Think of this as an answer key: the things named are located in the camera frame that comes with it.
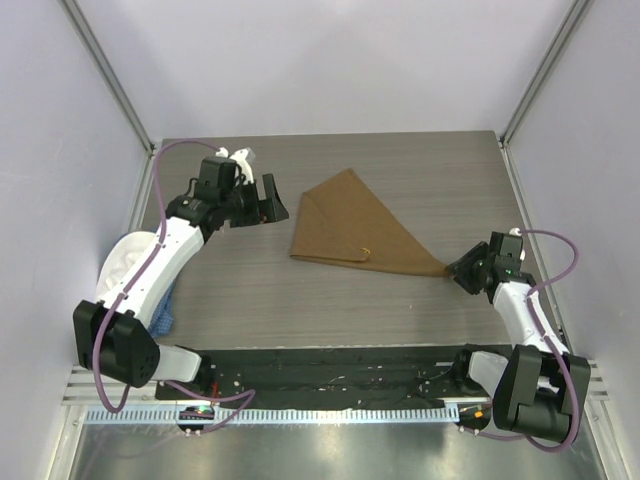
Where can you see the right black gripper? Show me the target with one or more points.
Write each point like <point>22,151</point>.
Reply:
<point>462,266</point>

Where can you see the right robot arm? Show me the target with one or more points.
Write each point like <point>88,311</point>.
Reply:
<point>538,392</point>

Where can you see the left aluminium frame post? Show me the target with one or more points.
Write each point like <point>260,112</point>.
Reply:
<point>93,46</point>

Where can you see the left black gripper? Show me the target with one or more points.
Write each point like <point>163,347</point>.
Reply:
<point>267,210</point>

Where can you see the slotted cable duct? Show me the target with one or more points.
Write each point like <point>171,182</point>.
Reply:
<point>196,415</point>

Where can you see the aluminium front rail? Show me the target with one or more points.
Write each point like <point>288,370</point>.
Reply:
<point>81,389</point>

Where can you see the right aluminium frame post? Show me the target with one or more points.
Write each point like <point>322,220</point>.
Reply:
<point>568,27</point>

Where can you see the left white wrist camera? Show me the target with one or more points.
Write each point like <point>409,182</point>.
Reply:
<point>243,158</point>

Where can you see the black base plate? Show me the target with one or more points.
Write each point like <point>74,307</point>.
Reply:
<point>332,379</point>

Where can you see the white cloth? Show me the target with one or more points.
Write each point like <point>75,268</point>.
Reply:
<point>123,257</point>

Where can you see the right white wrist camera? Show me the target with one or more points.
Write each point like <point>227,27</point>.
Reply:
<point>516,235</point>

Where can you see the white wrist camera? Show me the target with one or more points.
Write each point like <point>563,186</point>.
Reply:
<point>243,158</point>
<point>516,235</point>

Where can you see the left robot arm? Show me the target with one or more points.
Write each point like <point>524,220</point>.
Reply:
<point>113,332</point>

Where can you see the brown cloth napkin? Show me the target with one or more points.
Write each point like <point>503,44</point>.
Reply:
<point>341,215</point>

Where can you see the aluminium frame post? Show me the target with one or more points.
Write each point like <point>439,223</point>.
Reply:
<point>568,27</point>
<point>93,46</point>

